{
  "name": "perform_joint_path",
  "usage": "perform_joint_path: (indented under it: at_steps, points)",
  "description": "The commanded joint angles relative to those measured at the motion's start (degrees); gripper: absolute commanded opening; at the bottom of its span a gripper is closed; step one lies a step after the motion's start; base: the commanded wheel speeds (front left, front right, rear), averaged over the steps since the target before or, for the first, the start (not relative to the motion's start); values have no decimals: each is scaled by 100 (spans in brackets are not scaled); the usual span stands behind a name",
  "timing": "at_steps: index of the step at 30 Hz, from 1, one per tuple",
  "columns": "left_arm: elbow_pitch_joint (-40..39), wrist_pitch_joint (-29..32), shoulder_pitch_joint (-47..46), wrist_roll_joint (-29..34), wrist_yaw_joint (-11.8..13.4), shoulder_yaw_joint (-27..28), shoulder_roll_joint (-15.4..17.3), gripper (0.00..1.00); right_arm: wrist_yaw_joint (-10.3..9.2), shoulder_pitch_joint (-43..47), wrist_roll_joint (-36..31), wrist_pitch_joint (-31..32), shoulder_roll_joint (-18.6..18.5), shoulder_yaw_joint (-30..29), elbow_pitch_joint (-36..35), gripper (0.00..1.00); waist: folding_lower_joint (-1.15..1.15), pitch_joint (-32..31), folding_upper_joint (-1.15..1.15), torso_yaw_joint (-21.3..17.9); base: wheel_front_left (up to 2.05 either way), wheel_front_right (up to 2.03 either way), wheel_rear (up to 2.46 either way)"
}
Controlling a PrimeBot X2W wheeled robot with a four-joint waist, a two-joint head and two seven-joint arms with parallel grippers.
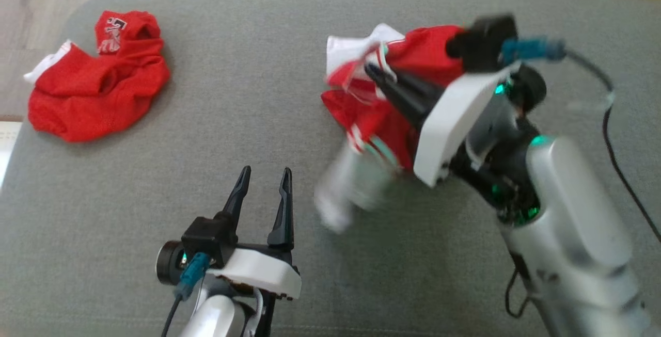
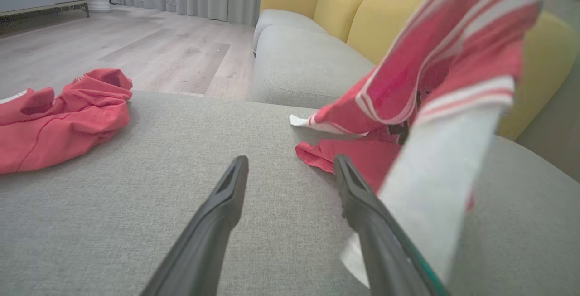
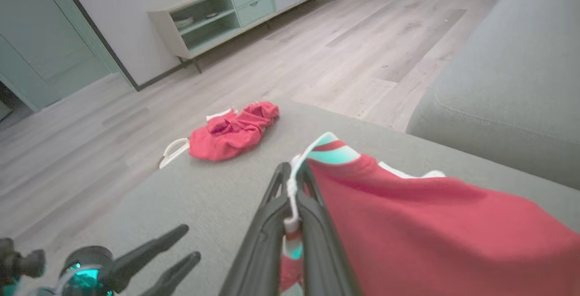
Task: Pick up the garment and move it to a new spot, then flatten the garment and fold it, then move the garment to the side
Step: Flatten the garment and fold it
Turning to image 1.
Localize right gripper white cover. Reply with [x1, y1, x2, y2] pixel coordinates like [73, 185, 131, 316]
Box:
[365, 63, 548, 189]

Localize black cable blue connector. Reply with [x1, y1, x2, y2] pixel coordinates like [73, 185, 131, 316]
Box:
[161, 252, 211, 337]
[500, 37, 661, 245]

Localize large grey sofa seat cushion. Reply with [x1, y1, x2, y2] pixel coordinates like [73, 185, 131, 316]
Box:
[0, 0, 661, 337]

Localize red basketball jersey white trim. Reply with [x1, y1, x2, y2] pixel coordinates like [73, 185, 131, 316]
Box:
[314, 23, 465, 234]

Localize thin black cable loop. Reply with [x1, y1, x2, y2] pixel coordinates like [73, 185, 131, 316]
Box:
[505, 252, 535, 319]

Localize white flat panel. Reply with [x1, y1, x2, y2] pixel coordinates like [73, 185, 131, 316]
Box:
[0, 120, 24, 193]

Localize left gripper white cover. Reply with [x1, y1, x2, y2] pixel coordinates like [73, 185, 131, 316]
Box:
[156, 166, 303, 301]

